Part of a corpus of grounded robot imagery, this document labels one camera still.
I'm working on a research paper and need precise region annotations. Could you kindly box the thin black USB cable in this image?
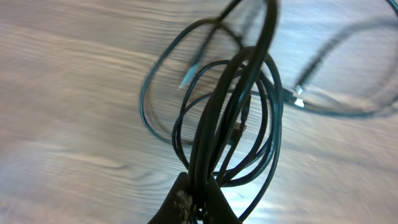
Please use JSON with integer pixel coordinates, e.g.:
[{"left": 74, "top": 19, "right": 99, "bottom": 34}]
[{"left": 279, "top": 0, "right": 398, "bottom": 119}]

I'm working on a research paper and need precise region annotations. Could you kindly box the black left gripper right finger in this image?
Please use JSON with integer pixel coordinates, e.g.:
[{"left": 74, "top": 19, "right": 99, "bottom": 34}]
[{"left": 203, "top": 177, "right": 242, "bottom": 224}]

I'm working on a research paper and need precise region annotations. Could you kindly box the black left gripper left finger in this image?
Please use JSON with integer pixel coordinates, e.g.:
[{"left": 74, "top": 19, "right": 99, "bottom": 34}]
[{"left": 148, "top": 172, "right": 193, "bottom": 224}]

